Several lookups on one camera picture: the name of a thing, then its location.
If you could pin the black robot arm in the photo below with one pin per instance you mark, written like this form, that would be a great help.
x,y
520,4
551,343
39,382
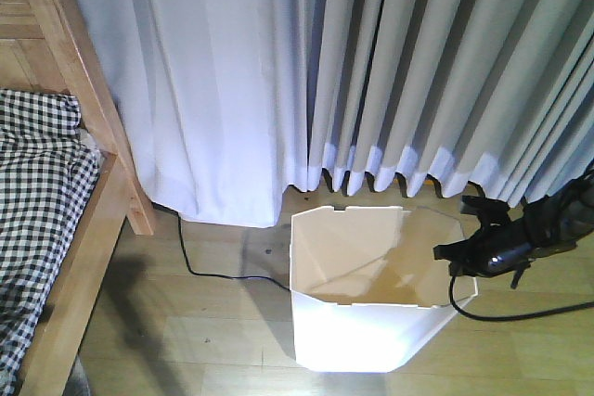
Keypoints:
x,y
550,225

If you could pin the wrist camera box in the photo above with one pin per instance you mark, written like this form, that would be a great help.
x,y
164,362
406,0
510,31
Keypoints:
x,y
489,211

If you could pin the light grey curtain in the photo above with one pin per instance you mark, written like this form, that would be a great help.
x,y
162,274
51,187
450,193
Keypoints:
x,y
226,103

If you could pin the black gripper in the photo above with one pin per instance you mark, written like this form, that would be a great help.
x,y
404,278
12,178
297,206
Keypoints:
x,y
489,252

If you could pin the wooden bed frame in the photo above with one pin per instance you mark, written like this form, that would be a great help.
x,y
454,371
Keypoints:
x,y
46,49

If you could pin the white trash bin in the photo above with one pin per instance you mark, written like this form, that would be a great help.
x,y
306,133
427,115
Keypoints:
x,y
366,292

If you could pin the grey round rug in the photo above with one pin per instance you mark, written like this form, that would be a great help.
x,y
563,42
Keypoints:
x,y
77,383

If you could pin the black white checkered bedding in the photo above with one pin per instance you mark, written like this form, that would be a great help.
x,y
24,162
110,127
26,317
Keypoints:
x,y
47,176

